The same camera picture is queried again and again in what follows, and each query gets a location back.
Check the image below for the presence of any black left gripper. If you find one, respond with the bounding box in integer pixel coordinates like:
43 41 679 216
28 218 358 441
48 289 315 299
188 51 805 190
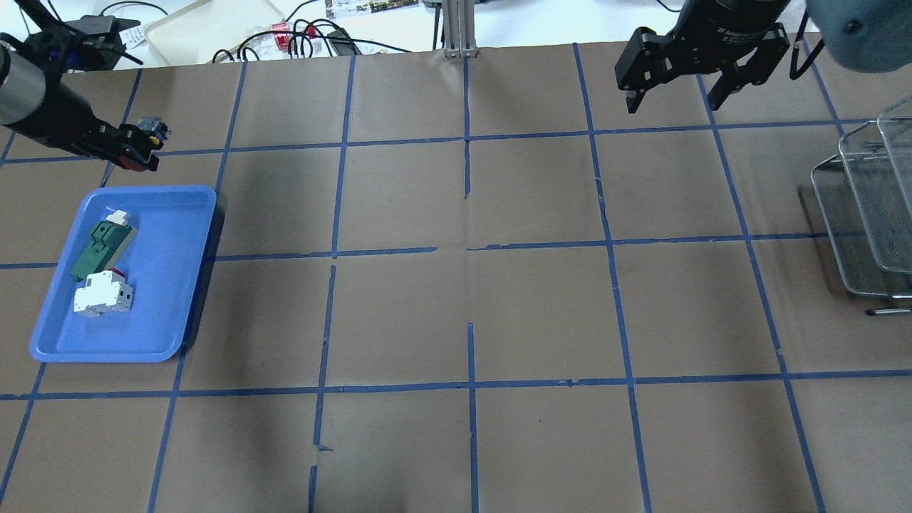
28 79 162 172

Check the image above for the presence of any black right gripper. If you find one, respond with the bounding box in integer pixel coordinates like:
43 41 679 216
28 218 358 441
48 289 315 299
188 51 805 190
615 1 789 114

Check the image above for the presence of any red emergency stop button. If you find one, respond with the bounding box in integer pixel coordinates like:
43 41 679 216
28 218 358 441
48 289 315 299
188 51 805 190
114 117 172 172

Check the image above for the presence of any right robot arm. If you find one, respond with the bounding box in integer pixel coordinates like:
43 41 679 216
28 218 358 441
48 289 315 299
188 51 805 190
613 1 911 113

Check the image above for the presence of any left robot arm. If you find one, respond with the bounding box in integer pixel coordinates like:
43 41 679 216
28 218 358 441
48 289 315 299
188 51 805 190
1 25 169 172

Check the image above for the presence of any blue plastic tray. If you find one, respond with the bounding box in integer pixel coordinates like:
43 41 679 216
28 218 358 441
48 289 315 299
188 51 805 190
29 185 217 363

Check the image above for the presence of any green terminal block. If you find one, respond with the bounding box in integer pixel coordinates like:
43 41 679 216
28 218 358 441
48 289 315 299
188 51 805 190
68 209 139 282

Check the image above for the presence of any black device box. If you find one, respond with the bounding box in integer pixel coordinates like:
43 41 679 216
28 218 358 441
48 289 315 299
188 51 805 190
66 14 137 71

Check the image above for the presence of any white circuit breaker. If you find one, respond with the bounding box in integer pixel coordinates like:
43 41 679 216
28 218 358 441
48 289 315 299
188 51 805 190
73 269 134 318

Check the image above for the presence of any red connector cable bundle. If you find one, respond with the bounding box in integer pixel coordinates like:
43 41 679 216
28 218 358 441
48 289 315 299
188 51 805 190
212 18 414 65

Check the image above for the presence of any wire mesh shelf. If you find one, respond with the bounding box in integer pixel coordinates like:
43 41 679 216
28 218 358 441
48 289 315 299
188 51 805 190
811 97 911 300

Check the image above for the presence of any aluminium frame post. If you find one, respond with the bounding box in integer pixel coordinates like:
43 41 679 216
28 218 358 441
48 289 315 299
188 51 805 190
440 1 478 59

